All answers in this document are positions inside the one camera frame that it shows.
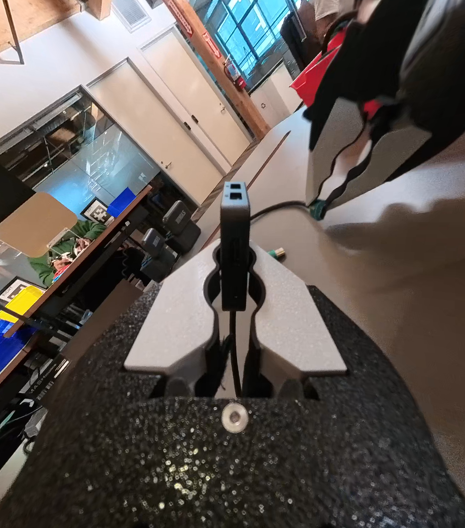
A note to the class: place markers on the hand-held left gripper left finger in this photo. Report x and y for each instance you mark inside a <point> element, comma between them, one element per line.
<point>170,326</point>

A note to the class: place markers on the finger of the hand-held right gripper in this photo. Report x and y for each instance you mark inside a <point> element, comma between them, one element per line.
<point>331,144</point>
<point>397,152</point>

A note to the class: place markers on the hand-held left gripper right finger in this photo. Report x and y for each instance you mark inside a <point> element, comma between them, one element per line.
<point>298,326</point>

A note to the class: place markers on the red storage bin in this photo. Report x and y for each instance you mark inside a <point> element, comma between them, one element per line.
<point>311,80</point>

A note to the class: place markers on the black hdmi hub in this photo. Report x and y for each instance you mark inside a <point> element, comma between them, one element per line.
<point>234,247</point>

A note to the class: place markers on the black rounded case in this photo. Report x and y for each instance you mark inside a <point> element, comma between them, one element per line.
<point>154,249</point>
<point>179,225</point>

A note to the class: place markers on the long wooden work table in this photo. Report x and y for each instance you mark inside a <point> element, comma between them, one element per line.
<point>92,255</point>

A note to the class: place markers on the red fire extinguisher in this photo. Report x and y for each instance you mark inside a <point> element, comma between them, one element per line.
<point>233,73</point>

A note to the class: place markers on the small blue bin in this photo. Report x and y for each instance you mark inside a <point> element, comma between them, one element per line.
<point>123,202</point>

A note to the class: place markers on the framed printed tag sign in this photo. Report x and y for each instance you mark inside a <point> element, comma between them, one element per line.
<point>98,211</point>
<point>14,289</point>

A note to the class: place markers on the large paned window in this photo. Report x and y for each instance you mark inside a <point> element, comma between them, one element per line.
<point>253,33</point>

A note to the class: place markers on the white door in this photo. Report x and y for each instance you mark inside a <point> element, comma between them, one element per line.
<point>199,82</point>
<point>166,123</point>

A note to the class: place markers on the small yellow bin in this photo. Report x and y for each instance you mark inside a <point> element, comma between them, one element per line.
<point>20,302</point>

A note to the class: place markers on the black light stand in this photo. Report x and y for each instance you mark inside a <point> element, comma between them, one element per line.
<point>18,312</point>

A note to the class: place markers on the wooden rounded board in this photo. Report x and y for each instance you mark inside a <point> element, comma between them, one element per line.
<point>36,225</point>

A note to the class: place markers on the glass partition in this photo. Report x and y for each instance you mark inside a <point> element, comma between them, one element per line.
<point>92,152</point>

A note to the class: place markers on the wooden post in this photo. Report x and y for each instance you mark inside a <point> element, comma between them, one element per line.
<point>224,70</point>

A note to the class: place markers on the wall air vent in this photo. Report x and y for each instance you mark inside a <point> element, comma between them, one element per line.
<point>131,12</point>

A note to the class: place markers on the black metal hanger bracket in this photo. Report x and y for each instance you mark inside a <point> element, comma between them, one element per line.
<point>14,37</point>

